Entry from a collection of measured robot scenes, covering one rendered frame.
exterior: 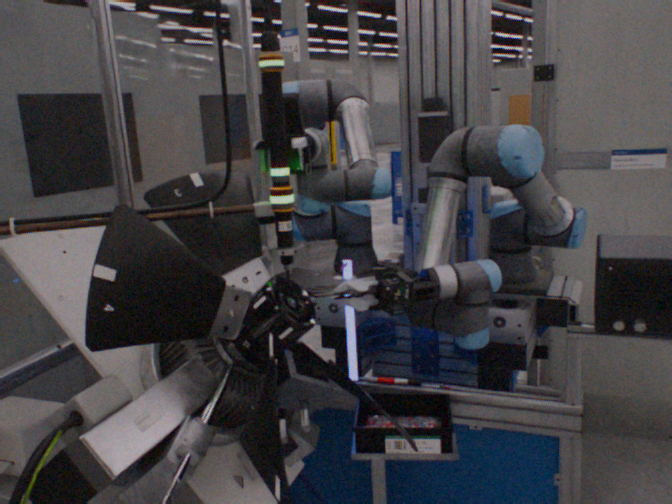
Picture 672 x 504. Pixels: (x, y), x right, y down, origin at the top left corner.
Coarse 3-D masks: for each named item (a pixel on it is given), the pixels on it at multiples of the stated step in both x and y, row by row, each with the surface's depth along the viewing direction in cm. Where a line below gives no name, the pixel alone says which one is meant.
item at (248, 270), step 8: (248, 264) 119; (256, 264) 119; (232, 272) 118; (240, 272) 118; (248, 272) 118; (264, 272) 118; (232, 280) 117; (240, 280) 117; (256, 280) 117; (264, 280) 117; (240, 288) 117; (248, 288) 117; (256, 288) 117
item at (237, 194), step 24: (168, 192) 122; (192, 192) 123; (216, 192) 125; (240, 192) 127; (216, 216) 122; (240, 216) 123; (192, 240) 119; (216, 240) 119; (240, 240) 120; (216, 264) 118; (240, 264) 118
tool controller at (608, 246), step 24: (600, 240) 134; (624, 240) 132; (648, 240) 131; (600, 264) 129; (624, 264) 127; (648, 264) 125; (600, 288) 131; (624, 288) 129; (648, 288) 127; (600, 312) 134; (624, 312) 132; (648, 312) 130
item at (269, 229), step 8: (256, 208) 116; (264, 208) 116; (256, 216) 116; (264, 216) 116; (272, 216) 116; (264, 224) 116; (272, 224) 117; (264, 232) 119; (272, 232) 117; (272, 240) 118; (272, 248) 118; (280, 248) 118; (288, 248) 118; (296, 248) 118
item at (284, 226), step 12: (264, 24) 111; (264, 36) 110; (276, 36) 111; (264, 48) 111; (276, 48) 111; (276, 216) 118; (288, 216) 118; (276, 228) 118; (288, 228) 118; (288, 240) 119; (288, 264) 120
